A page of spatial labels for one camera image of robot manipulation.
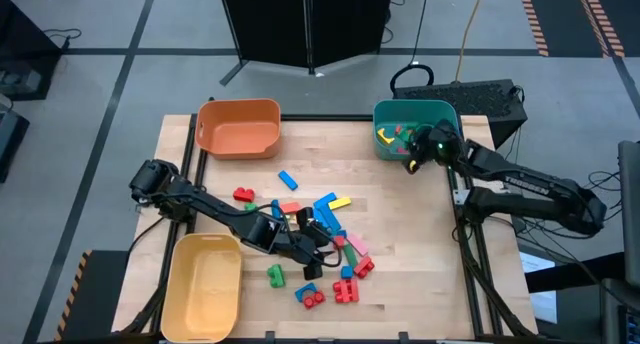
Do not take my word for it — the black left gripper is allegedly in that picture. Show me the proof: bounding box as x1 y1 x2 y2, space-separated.
279 207 336 281

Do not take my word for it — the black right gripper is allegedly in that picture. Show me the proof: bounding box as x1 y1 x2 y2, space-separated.
405 119 461 175

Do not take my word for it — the short blue wooden plank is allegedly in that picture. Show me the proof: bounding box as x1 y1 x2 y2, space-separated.
277 169 300 192

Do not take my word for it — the pink wooden plank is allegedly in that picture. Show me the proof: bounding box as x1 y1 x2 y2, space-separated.
346 232 370 258

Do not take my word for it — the teal plastic bin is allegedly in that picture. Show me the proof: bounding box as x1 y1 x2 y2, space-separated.
372 99 462 163

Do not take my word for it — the red four-stud plastic brick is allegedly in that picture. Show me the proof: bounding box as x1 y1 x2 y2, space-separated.
332 278 361 304

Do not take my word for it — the blue arch block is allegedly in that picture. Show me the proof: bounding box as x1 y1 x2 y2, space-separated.
293 281 319 304

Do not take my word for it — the black perforated equipment case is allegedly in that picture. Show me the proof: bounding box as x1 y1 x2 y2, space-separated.
391 78 529 150

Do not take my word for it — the yellow plastic bin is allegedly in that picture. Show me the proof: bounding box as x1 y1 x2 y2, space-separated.
160 232 245 344

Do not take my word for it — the black partition panel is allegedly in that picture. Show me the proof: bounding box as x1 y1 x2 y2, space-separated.
217 0 314 88
308 0 395 69

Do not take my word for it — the orange plastic bin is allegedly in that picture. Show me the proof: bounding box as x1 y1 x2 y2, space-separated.
194 98 283 161

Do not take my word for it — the black hazard-striped floor mat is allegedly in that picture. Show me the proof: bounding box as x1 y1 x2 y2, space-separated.
53 249 130 343

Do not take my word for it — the black floor equipment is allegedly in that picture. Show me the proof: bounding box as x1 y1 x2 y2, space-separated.
0 103 31 183

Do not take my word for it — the black cabinet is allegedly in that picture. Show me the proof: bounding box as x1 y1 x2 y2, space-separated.
0 0 64 103

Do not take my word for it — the black looped cable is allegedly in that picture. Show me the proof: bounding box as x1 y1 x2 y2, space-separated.
388 0 436 98

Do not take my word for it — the yellow cable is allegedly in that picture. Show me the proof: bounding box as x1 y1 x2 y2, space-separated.
452 0 489 84

